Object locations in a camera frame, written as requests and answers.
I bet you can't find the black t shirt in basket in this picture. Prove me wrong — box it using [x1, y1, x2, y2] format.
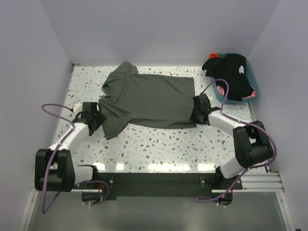
[202, 53, 257, 101]

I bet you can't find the grey t shirt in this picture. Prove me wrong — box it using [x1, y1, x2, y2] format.
[99, 62, 196, 140]

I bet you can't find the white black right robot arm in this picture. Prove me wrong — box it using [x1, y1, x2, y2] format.
[190, 94, 274, 189]

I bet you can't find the aluminium frame rail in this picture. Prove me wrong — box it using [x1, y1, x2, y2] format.
[30, 171, 284, 193]

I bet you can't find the pink garment in basket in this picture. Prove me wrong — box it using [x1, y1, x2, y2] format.
[217, 85, 225, 96]

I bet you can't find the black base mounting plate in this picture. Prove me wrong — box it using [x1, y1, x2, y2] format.
[95, 173, 243, 200]

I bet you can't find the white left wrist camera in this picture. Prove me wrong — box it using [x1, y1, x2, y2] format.
[72, 101, 82, 114]

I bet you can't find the orange garment in basket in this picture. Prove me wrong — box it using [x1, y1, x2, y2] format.
[209, 53, 219, 59]

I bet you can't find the teal plastic laundry basket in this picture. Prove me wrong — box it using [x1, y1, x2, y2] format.
[206, 53, 258, 102]

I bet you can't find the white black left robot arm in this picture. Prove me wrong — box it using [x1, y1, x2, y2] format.
[34, 102, 106, 192]

